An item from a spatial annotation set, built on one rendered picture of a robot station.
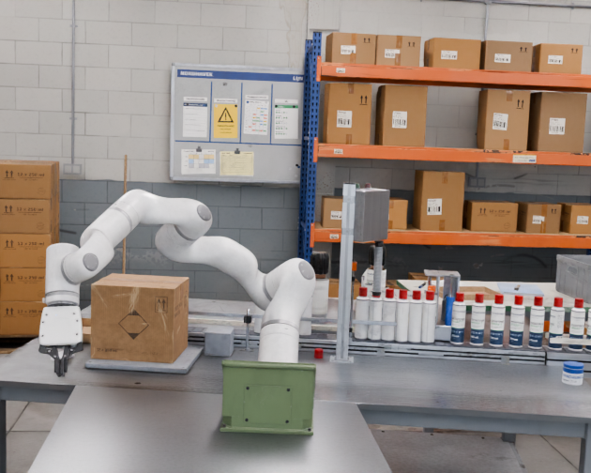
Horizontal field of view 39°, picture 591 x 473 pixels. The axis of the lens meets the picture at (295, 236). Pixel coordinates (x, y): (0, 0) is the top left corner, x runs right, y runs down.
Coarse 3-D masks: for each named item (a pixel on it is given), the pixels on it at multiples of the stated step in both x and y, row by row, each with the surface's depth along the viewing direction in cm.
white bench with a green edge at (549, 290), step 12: (408, 288) 484; (420, 288) 486; (492, 288) 495; (540, 288) 501; (552, 288) 502; (468, 300) 454; (492, 300) 456; (504, 300) 458; (528, 300) 460; (552, 300) 463; (564, 300) 464; (468, 312) 447; (528, 312) 450; (432, 432) 453
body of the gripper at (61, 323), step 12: (48, 312) 205; (60, 312) 205; (72, 312) 205; (48, 324) 204; (60, 324) 204; (72, 324) 204; (48, 336) 202; (60, 336) 203; (72, 336) 203; (48, 348) 206; (60, 348) 206
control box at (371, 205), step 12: (360, 192) 302; (372, 192) 304; (384, 192) 310; (360, 204) 302; (372, 204) 305; (384, 204) 311; (360, 216) 302; (372, 216) 306; (384, 216) 312; (360, 228) 303; (372, 228) 307; (384, 228) 313; (360, 240) 303; (372, 240) 308
